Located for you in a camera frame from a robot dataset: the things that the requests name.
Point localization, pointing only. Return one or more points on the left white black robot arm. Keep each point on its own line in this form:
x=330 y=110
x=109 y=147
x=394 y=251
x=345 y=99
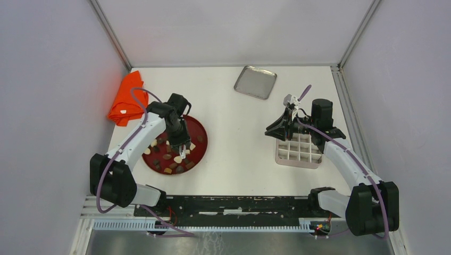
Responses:
x=111 y=177

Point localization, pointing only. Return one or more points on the orange folded cloth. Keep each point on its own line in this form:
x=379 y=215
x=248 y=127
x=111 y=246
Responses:
x=125 y=108

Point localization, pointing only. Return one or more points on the silver tin lid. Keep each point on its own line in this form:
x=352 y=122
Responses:
x=255 y=82

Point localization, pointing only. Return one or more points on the silver serving tongs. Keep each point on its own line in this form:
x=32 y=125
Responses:
x=183 y=151

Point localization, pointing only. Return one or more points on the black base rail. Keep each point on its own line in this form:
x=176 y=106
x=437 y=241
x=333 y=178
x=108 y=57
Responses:
x=235 y=211

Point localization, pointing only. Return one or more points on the white heart chocolate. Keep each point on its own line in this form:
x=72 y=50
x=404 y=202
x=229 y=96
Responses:
x=178 y=159

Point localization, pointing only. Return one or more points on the brown chocolate piece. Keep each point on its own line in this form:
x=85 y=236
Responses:
x=190 y=165

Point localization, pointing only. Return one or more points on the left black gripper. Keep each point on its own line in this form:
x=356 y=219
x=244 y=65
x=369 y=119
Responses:
x=185 y=137

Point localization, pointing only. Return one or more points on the pink tin box with dividers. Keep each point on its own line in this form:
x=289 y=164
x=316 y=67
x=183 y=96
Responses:
x=298 y=152

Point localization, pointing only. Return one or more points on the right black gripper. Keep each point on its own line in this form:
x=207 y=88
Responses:
x=280 y=133

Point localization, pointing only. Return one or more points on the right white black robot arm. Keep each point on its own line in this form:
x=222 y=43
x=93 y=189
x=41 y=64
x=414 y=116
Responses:
x=372 y=208

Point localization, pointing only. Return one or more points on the red round plate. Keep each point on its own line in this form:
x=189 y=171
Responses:
x=159 y=154

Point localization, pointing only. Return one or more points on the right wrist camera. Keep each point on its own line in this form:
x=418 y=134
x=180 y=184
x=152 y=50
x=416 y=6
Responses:
x=291 y=102

